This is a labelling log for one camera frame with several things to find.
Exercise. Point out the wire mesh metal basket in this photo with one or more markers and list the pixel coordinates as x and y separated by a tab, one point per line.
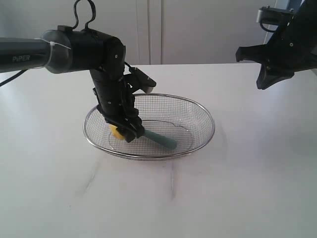
174	126

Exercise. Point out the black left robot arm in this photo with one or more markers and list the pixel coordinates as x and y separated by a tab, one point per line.
64	50

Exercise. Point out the yellow lemon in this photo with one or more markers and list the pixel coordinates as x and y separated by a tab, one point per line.
115	132

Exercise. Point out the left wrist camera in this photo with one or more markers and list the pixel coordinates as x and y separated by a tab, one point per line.
144	82

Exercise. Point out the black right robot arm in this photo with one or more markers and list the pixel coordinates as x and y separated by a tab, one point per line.
290	48

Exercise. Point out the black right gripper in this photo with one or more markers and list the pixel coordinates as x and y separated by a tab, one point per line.
290	49

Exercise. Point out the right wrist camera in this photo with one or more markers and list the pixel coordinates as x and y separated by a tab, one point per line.
273	16

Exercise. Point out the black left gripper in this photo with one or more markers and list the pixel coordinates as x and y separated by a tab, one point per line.
116	104

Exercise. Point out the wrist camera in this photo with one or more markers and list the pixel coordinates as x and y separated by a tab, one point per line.
144	82
273	16

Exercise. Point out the teal handled peeler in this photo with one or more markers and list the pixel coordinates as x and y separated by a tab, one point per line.
167	142

